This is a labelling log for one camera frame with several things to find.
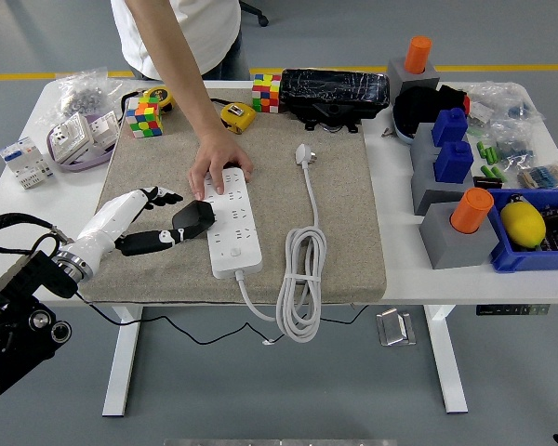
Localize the person's right hand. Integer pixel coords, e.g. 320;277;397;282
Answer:
187;129;256;201

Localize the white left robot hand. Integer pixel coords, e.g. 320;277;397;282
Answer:
72;186;187;258

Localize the black plug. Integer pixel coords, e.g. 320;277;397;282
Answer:
171;199;218;241

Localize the white power strip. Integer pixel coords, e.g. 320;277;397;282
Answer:
203;166;264;280

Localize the purple tray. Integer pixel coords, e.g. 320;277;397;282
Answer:
46;110;122;174

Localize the tall multicolour puzzle cube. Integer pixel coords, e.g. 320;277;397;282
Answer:
251;72;283;114

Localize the green and orange puzzle cube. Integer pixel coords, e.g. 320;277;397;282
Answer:
124;95;164;139

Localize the yellow and black tape measure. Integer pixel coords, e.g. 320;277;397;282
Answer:
141;86;174;113

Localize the white and blue circuit breaker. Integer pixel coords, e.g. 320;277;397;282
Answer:
0;137;55;190

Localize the person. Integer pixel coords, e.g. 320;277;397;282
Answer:
110;0;252;81

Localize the clear bag of screws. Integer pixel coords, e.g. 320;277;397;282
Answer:
51;67;137;125

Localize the black film-wrapped box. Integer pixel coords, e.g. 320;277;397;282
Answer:
278;68;391;112

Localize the grey-brown mat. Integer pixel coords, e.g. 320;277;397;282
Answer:
76;87;387;306

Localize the white table leg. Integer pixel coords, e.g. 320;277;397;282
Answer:
101;306;144;417
422;305;470;414

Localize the black table control panel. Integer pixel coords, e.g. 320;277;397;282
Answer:
475;304;551;317

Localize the black office chair base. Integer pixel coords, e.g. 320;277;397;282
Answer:
238;0;270;27

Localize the yellow floor tape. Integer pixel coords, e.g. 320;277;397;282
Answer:
0;62;558;83

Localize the light blue bowl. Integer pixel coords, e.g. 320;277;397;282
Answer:
390;106;418;146

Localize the blue plastic bin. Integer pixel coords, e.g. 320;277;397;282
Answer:
485;187;558;274

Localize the black cloth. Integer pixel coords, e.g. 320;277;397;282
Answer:
392;85;471;140

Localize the grey stepped block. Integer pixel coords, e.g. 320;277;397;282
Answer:
408;121;485;216

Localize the yellow lemon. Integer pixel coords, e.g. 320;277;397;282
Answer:
499;200;547;248

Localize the orange cylinder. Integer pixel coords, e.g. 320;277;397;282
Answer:
403;35;433;74
449;187;495;234

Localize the blue block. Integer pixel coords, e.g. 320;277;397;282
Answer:
433;140;474;184
431;107;470;148

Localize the clear bag of resistors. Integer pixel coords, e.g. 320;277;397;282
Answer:
515;160;558;190

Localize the clear bag of white parts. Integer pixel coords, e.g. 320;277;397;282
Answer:
464;82;548;125

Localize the clear bag of blue parts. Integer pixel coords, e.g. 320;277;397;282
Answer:
490;123;540;168

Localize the white power strip cord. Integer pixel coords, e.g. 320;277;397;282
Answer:
234;142;329;344

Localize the white wall socket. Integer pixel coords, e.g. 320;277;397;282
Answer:
88;111;121;150
47;111;97;164

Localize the black plastic bracket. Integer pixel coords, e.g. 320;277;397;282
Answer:
289;100;386;135

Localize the thin black plug cord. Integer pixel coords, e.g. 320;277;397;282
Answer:
73;287;371;346

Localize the silver metal bracket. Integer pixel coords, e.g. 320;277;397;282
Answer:
375;307;418;348

